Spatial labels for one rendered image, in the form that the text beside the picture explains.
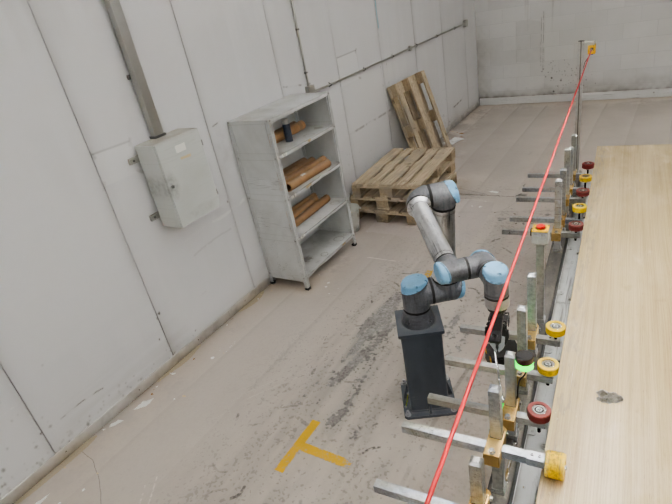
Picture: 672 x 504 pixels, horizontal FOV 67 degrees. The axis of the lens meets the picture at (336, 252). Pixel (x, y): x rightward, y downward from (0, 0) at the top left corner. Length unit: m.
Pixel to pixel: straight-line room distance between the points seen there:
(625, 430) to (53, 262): 3.04
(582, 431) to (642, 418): 0.21
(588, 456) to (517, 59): 8.40
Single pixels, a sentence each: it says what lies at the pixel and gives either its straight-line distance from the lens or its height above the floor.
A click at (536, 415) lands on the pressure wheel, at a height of 0.91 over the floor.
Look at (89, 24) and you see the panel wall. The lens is 3.70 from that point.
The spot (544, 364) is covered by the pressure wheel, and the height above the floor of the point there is 0.90.
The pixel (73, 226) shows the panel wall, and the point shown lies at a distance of 3.53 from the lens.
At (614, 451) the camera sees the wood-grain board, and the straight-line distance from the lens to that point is 1.93.
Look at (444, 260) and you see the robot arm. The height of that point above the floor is 1.34.
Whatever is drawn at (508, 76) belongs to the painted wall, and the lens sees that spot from 9.85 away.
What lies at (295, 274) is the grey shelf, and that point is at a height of 0.15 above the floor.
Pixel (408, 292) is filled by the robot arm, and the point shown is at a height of 0.84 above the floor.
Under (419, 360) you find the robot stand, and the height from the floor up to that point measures 0.41.
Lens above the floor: 2.33
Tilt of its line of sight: 27 degrees down
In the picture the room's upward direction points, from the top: 11 degrees counter-clockwise
